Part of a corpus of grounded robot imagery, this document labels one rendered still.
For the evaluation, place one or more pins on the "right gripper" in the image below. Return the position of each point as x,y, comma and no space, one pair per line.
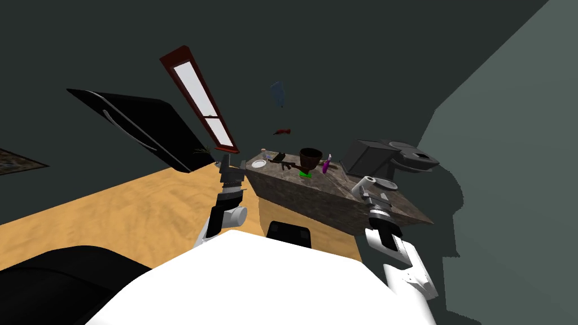
379,206

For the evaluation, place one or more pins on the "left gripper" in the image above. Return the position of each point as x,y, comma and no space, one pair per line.
232,180

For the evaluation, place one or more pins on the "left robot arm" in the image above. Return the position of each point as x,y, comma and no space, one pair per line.
58,289

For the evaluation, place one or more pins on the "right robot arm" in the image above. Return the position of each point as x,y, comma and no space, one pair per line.
402,253

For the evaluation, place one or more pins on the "grey round plate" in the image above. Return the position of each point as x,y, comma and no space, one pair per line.
386,183

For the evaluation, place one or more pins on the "white paper towel roll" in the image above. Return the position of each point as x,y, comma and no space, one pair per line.
362,184

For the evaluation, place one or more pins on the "white plate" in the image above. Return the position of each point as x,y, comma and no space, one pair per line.
258,164

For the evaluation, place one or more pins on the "dark grey box appliance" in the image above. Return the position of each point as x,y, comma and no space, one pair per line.
368,158

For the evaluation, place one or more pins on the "black spray gun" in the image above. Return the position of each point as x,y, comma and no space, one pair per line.
282,161

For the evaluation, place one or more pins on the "grey coffee machine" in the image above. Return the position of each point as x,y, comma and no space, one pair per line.
415,159

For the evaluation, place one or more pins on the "purple bottle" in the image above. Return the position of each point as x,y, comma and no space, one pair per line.
326,165

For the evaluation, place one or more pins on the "red framed window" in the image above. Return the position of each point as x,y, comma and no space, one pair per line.
203,101

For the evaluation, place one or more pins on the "green flat sponge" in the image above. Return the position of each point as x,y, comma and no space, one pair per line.
305,175

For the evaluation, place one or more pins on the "dark brown pot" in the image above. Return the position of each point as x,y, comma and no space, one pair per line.
310,159

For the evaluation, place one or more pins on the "black refrigerator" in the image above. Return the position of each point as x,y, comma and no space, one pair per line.
144,122

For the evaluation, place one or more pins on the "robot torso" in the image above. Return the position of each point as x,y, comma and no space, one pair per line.
253,280

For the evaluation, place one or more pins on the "red wall ornament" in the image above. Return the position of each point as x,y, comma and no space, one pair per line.
282,132

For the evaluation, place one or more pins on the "dark framed wall picture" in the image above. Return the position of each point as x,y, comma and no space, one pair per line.
16,162

